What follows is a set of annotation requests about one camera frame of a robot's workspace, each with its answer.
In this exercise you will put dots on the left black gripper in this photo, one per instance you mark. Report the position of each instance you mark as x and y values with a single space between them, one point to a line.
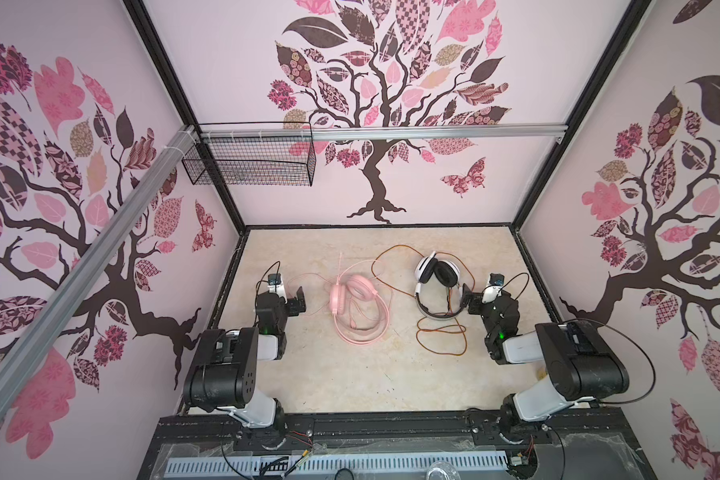
291 303

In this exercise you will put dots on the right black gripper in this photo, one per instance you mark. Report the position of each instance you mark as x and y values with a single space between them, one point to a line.
477 303

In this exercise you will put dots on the pink headphones with cable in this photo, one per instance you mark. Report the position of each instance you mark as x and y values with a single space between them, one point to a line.
360 314

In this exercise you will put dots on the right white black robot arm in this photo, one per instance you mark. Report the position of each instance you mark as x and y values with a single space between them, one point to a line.
579 364

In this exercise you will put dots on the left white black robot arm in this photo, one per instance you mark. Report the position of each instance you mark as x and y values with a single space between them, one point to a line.
223 373

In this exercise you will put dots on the white black headphones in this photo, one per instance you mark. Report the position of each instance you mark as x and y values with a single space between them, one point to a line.
448 275

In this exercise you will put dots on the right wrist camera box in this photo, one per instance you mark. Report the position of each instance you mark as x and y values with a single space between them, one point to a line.
493 288

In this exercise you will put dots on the black wire mesh basket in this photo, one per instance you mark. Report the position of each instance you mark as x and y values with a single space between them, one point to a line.
267 153

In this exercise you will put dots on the white slotted cable duct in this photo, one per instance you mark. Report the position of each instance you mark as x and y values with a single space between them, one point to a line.
401 465

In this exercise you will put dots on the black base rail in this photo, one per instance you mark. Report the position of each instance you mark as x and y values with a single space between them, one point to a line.
575 444

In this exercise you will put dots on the back aluminium rail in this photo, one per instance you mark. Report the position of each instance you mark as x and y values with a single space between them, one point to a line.
384 132

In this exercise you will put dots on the aluminium rail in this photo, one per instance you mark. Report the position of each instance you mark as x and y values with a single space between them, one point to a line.
384 132
22 361

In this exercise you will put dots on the left aluminium rail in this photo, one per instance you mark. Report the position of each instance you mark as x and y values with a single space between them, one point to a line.
22 361

